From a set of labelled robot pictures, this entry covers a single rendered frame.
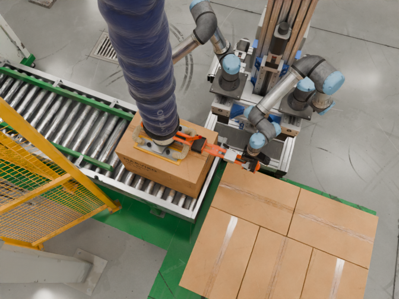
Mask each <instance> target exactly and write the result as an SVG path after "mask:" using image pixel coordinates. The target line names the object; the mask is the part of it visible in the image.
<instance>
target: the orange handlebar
mask: <svg viewBox="0 0 399 299"><path fill-rule="evenodd" d="M176 134H177V135H180V136H182V137H184V138H190V137H192V136H189V135H186V134H184V133H182V132H178V131H177V133H176ZM172 139H174V140H176V141H179V142H182V143H184V144H187V145H190V144H191V142H188V141H186V140H184V139H180V138H178V137H176V136H174V137H173V138H172ZM206 146H208V147H211V149H206V148H204V149H203V151H205V152H207V153H210V154H211V155H213V156H218V157H220V158H223V159H224V155H222V154H219V151H221V152H224V153H226V151H227V150H226V149H223V148H220V146H217V145H214V144H210V143H208V142H206ZM236 157H237V158H240V159H241V155H239V154H237V156H236ZM234 163H236V164H238V165H240V166H241V165H242V164H243V162H240V161H238V160H235V162H234ZM259 169H260V163H259V164H258V167H257V169H256V171H257V170H259Z"/></svg>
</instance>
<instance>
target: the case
mask: <svg viewBox="0 0 399 299"><path fill-rule="evenodd" d="M140 119H141V116H140V114H139V110H137V112H136V114H135V116H134V117H133V119H132V121H131V123H130V124H129V126H128V128H127V130H126V131H125V133H124V135H123V137H122V138H121V140H120V142H119V143H118V146H117V147H116V149H115V152H116V154H117V156H118V157H119V159H120V160H121V161H122V163H123V165H124V166H125V168H126V169H127V170H128V171H130V172H133V173H135V174H137V175H140V176H142V177H145V178H147V179H150V180H152V181H154V182H157V183H159V184H161V185H164V186H167V187H169V188H171V189H174V190H176V191H178V192H181V193H183V194H186V195H188V196H191V197H193V198H195V199H197V197H198V195H199V192H200V190H201V188H202V186H203V183H204V181H205V178H206V177H207V174H208V171H209V169H210V167H211V165H212V163H213V160H214V157H215V156H213V155H211V154H210V153H207V152H205V151H203V153H200V154H199V153H197V152H194V151H191V149H190V146H189V151H188V153H187V155H186V156H185V157H184V159H182V161H181V163H180V165H179V166H177V165H176V164H173V163H170V162H168V161H165V160H162V159H161V158H158V157H155V156H153V155H150V154H147V153H146V152H143V151H140V150H138V149H136V148H134V147H133V146H134V144H135V141H134V140H133V139H132V134H133V131H134V130H135V128H136V127H137V126H138V125H140ZM179 121H180V123H182V124H184V125H187V126H190V127H192V128H195V129H196V133H197V134H196V135H201V136H203V137H205V138H207V142H208V143H210V144H214V145H217V140H218V134H219V133H218V132H215V131H212V130H209V129H207V128H204V127H202V126H199V125H196V124H194V123H191V122H188V121H185V120H183V119H180V118H179ZM139 135H142V136H144V137H147V138H150V137H149V136H148V135H147V134H146V132H145V131H144V130H141V131H140V133H139V134H138V136H139ZM150 139H151V138H150ZM170 147H172V148H175V149H177V150H180V151H182V150H183V146H182V145H179V144H177V143H173V144H172V145H171V146H170Z"/></svg>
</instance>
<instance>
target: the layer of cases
mask: <svg viewBox="0 0 399 299"><path fill-rule="evenodd" d="M378 218H379V217H377V216H375V215H372V214H369V213H367V212H364V211H361V210H359V209H356V208H354V207H351V206H348V205H345V204H343V203H340V202H337V201H335V200H332V199H330V198H326V197H325V196H321V195H319V194H316V193H313V192H311V191H308V190H306V189H302V188H300V187H297V186H295V185H292V184H290V183H287V182H284V181H282V180H279V179H276V178H274V177H271V176H268V175H266V174H263V173H260V172H258V171H256V172H255V174H254V173H253V172H251V171H247V170H245V169H242V166H240V165H238V164H236V163H234V164H232V163H229V162H227V165H226V168H225V170H224V173H223V175H222V177H221V180H220V183H219V185H218V188H217V190H216V193H215V195H214V197H213V200H212V203H211V205H210V208H209V210H208V212H207V216H206V218H205V220H204V223H203V225H202V228H201V231H200V232H199V235H198V238H197V240H196V243H195V246H194V248H193V250H192V253H191V255H190V258H189V260H188V263H187V265H186V268H185V270H184V273H183V275H182V278H181V280H180V283H179V286H181V287H184V288H186V289H188V290H190V291H192V292H195V293H197V294H199V295H201V296H203V297H205V298H208V299H363V297H364V293H365V287H366V281H367V277H368V271H369V270H368V269H369V265H370V262H371V256H372V249H373V244H374V239H375V234H376V228H377V224H378Z"/></svg>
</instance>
